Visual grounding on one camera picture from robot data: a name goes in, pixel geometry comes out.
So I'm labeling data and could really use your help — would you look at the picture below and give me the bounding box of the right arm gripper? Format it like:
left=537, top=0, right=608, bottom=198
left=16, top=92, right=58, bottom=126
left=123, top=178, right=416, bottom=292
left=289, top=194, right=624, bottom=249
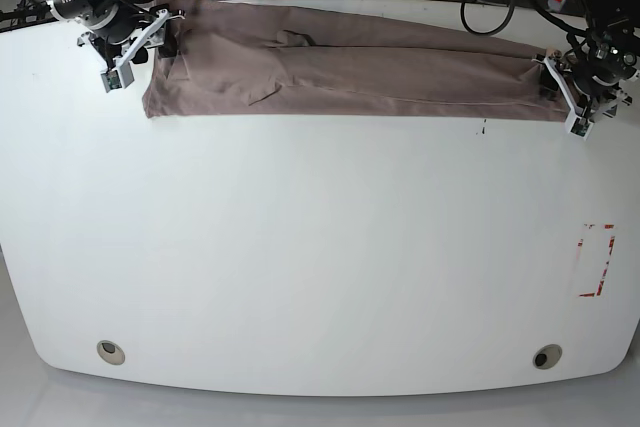
left=77, top=4, right=185, bottom=71

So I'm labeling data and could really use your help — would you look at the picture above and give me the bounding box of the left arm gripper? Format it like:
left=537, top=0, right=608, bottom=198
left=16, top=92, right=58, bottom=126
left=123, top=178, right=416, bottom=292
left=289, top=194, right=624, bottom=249
left=533, top=49, right=638, bottom=122

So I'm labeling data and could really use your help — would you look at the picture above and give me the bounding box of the mauve T-shirt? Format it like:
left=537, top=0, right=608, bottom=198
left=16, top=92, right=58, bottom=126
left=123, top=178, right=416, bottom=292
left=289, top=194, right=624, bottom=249
left=143, top=0, right=568, bottom=122

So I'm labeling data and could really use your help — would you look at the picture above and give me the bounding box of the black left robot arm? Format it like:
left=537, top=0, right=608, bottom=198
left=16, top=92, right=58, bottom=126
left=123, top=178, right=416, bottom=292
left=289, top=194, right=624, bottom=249
left=143, top=0, right=639, bottom=122

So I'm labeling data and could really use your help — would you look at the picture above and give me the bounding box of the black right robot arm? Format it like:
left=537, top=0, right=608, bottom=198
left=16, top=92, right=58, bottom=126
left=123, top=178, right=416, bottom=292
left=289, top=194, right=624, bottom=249
left=45, top=0, right=184, bottom=89

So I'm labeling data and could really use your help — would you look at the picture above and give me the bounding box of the red tape rectangle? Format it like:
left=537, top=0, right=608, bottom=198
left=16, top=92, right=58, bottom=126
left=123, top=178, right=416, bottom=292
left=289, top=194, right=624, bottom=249
left=572, top=223, right=616, bottom=298

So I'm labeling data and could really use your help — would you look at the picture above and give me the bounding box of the right table grommet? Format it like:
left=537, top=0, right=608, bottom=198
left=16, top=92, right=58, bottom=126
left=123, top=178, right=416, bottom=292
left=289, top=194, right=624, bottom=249
left=532, top=344, right=563, bottom=370

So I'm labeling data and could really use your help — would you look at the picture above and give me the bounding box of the table grommet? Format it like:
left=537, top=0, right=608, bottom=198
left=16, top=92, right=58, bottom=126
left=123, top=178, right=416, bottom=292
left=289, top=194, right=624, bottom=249
left=532, top=344, right=563, bottom=370
left=96, top=340, right=126, bottom=366

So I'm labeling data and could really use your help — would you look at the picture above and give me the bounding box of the left table grommet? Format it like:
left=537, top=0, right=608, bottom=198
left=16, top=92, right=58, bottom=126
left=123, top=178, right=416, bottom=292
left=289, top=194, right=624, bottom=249
left=96, top=340, right=126, bottom=366

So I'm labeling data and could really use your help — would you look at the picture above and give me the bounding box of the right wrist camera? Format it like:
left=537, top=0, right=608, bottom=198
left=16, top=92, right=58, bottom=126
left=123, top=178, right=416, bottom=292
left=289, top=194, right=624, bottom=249
left=101, top=64, right=134, bottom=93

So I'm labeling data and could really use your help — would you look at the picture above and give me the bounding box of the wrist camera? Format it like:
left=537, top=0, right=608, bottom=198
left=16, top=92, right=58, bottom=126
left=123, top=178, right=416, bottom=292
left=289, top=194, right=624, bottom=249
left=101, top=64, right=134, bottom=93
left=565, top=113, right=594, bottom=140

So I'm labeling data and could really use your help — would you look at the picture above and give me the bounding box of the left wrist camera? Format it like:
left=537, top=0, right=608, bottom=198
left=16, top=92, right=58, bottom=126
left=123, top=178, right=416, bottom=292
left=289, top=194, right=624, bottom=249
left=565, top=113, right=594, bottom=140

